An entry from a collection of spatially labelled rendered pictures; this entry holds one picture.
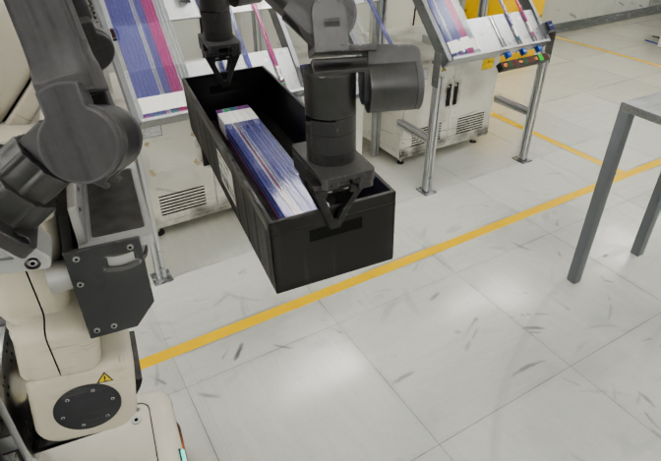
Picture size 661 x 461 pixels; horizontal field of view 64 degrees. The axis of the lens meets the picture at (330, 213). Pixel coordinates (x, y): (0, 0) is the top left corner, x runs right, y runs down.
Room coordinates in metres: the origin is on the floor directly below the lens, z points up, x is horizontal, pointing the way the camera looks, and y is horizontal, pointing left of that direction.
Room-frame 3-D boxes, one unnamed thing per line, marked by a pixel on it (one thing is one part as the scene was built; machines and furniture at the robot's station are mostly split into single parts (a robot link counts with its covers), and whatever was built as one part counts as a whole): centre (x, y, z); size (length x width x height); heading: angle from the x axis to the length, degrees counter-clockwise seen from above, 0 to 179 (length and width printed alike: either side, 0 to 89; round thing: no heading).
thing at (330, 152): (0.56, 0.00, 1.22); 0.10 x 0.07 x 0.07; 23
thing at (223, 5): (1.08, 0.22, 1.28); 0.07 x 0.06 x 0.07; 129
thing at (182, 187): (2.49, 0.71, 0.31); 0.70 x 0.65 x 0.62; 121
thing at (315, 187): (0.57, 0.00, 1.14); 0.07 x 0.07 x 0.09; 23
